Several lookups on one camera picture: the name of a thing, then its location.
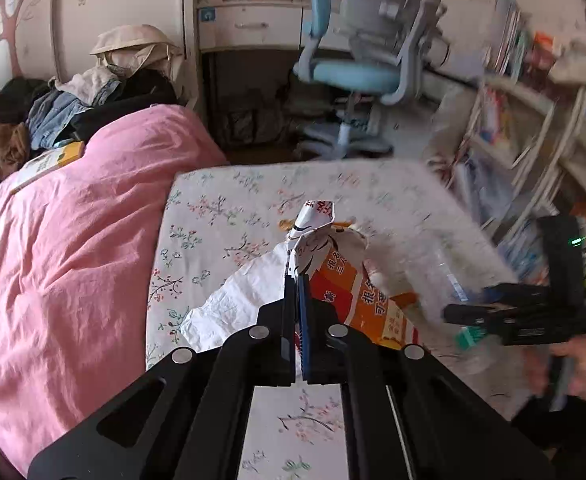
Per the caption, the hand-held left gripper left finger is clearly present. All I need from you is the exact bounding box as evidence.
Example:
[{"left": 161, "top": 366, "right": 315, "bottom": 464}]
[{"left": 28, "top": 275, "right": 296, "bottom": 480}]

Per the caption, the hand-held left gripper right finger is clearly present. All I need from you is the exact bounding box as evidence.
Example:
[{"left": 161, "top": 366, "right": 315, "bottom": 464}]
[{"left": 297, "top": 272, "right": 556, "bottom": 480}]

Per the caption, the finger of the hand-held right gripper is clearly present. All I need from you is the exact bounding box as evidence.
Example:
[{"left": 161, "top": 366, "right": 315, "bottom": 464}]
[
  {"left": 442, "top": 303, "right": 520, "bottom": 337},
  {"left": 483, "top": 282, "right": 550, "bottom": 307}
]

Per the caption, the clear plastic bottle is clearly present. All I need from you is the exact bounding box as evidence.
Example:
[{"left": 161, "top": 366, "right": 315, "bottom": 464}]
[{"left": 418, "top": 245, "right": 511, "bottom": 376}]

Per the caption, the orange white snack bag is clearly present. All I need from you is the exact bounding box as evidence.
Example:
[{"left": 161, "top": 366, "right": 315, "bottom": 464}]
[{"left": 283, "top": 200, "right": 421, "bottom": 376}]

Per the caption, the person's right forearm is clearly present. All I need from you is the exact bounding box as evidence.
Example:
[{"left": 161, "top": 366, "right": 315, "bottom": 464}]
[{"left": 513, "top": 385, "right": 586, "bottom": 466}]

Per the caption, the person's right hand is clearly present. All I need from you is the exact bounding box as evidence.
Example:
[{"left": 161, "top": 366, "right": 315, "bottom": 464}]
[{"left": 523, "top": 334, "right": 586, "bottom": 402}]

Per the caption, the crumpled white tissue paper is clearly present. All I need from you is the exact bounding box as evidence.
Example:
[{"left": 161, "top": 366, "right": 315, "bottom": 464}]
[{"left": 179, "top": 247, "right": 294, "bottom": 351}]

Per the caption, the stack of papers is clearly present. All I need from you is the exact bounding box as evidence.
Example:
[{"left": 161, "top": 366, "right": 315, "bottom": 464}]
[{"left": 428, "top": 155, "right": 514, "bottom": 241}]

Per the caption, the floral bed sheet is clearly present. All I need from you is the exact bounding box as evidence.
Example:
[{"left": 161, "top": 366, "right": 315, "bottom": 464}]
[{"left": 145, "top": 160, "right": 534, "bottom": 480}]

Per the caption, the white bookshelf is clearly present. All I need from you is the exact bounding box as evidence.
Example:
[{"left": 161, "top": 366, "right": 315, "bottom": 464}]
[{"left": 453, "top": 40, "right": 586, "bottom": 306}]

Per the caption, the row of upright books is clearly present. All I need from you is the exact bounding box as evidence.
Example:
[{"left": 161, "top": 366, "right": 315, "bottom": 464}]
[
  {"left": 478, "top": 90, "right": 514, "bottom": 146},
  {"left": 488, "top": 0, "right": 534, "bottom": 76}
]

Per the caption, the dark bag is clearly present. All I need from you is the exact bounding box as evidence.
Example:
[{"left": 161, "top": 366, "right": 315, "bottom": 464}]
[{"left": 223, "top": 105, "right": 284, "bottom": 148}]

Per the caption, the pink blanket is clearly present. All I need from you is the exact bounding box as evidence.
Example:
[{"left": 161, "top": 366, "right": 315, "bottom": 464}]
[{"left": 0, "top": 105, "right": 231, "bottom": 476}]

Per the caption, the blue grey office chair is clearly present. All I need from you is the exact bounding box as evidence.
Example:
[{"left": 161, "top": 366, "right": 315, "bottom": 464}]
[{"left": 293, "top": 0, "right": 449, "bottom": 161}]

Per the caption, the pile of black clothes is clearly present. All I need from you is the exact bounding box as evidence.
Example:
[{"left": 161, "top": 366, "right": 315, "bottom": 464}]
[{"left": 0, "top": 67, "right": 179, "bottom": 183}]

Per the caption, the yellow white book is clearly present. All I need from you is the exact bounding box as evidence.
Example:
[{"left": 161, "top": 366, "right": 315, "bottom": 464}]
[{"left": 10, "top": 141, "right": 86, "bottom": 196}]

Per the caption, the white desk with drawers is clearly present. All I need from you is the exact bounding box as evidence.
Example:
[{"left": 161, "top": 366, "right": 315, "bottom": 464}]
[{"left": 195, "top": 0, "right": 344, "bottom": 53}]

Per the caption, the blue denim garment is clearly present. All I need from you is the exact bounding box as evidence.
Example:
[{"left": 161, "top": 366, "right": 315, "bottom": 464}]
[{"left": 27, "top": 87, "right": 94, "bottom": 151}]

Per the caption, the white garment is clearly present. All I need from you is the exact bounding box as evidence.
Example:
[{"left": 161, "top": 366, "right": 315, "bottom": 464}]
[{"left": 55, "top": 66, "right": 124, "bottom": 106}]

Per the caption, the beige cloth bag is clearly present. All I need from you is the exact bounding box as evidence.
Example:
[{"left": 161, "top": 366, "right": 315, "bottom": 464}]
[{"left": 90, "top": 25, "right": 184, "bottom": 81}]

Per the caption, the brown cloth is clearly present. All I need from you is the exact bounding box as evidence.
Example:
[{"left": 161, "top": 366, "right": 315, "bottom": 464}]
[{"left": 0, "top": 122, "right": 31, "bottom": 181}]

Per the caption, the pink white headboard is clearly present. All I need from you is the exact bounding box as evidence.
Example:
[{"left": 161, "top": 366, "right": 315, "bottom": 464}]
[{"left": 0, "top": 0, "right": 196, "bottom": 111}]

